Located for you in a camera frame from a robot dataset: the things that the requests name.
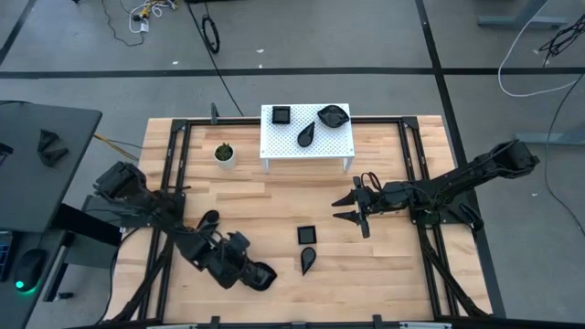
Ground grey control box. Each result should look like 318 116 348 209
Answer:
83 195 138 229

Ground black aluminium table frame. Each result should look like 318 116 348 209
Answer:
104 117 506 329

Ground dark keyboard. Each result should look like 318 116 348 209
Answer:
0 230 14 282

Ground dark grey desk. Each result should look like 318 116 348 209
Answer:
0 100 103 234

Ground white floor cable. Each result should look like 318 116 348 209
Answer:
496 0 581 98

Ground black floor cable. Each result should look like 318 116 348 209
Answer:
184 0 245 117

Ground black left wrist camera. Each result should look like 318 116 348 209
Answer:
227 231 251 251

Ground black square mini plate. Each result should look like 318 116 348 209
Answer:
296 225 318 246
271 105 293 125

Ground white power adapter cables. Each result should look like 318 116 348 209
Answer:
129 0 177 34

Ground black teardrop mini plate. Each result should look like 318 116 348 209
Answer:
296 121 316 148
197 209 221 232
300 246 317 277

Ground black desk support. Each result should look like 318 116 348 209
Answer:
43 203 122 302

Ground long thin black cable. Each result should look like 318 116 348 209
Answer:
542 72 585 229

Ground small plant in white pot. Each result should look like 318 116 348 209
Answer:
213 142 237 170

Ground white perforated metal riser shelf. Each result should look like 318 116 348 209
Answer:
259 102 356 174

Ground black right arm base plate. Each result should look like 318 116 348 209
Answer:
406 189 481 228

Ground black computer mouse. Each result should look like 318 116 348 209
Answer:
12 248 47 293

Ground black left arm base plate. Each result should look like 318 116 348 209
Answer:
119 194 185 228

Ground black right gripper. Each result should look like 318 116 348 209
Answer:
332 176 399 239

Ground grey table base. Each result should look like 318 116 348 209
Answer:
515 121 585 146
476 0 570 27

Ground black cable bundle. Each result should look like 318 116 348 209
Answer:
537 13 585 58

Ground yellow cable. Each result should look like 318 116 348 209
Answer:
93 133 141 162

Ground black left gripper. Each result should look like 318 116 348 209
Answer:
209 249 266 290

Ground black cable coil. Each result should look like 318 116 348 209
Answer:
201 14 222 55

